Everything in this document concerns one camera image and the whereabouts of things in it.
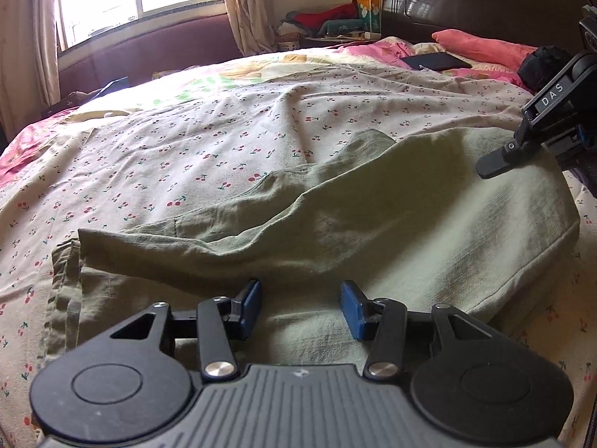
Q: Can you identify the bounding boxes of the pile of clothes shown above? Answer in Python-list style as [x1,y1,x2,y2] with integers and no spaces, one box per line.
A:
[280,4,370,42]

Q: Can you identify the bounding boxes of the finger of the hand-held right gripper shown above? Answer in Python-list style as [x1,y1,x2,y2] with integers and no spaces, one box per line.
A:
[476,141,544,179]
[548,126,597,171]

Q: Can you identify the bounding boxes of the beige curtain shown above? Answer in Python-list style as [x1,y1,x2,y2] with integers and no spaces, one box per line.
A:
[218,0,276,57]
[0,0,60,137]

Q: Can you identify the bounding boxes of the green pants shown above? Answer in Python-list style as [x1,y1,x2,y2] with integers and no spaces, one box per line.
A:
[44,128,581,376]

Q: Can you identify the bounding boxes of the yellow tissue pack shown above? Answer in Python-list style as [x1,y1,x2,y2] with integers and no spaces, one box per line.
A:
[353,0,383,39]

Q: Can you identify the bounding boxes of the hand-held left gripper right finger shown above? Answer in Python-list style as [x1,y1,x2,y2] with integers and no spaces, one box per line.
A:
[341,281,493,380]

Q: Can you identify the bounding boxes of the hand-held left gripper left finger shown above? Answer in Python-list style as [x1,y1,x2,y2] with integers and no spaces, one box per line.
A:
[110,279,261,382]

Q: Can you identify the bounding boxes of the pink pillow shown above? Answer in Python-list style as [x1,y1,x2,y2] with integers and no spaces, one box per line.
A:
[431,29,538,72]

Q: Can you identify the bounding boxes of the black cloth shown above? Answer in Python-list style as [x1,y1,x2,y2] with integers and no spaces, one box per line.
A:
[518,46,569,90]

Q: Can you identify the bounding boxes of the maroon window bench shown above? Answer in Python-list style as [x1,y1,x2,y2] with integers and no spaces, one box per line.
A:
[41,14,244,119]

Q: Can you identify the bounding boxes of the black tablet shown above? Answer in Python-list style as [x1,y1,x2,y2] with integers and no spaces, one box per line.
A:
[400,53,473,74]

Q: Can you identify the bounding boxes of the cherry print bedsheet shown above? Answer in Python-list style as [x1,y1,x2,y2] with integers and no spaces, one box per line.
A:
[0,51,597,448]

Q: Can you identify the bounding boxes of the blue flat item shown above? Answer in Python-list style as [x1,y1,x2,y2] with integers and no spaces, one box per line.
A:
[86,77,130,102]

